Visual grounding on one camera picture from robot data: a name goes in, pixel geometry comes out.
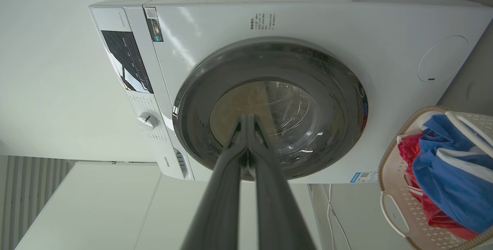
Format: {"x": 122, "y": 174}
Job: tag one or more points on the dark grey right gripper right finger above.
{"x": 277, "y": 203}

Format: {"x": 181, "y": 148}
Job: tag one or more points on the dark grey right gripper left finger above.
{"x": 219, "y": 200}

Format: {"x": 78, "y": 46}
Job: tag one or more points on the white washing machine control knob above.
{"x": 148, "y": 120}

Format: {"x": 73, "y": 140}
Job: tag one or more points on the round dark washing machine door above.
{"x": 331, "y": 99}

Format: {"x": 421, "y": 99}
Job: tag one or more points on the white front-load washing machine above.
{"x": 308, "y": 26}

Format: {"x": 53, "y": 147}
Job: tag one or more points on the beige perforated laundry basket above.
{"x": 396, "y": 200}

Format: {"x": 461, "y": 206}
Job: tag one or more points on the white cabinet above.
{"x": 96, "y": 211}

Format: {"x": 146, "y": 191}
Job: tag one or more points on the red garment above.
{"x": 410, "y": 151}

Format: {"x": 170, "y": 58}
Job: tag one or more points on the blue and white garment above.
{"x": 446, "y": 180}

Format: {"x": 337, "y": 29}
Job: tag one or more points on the white ribbed radiator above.
{"x": 23, "y": 188}

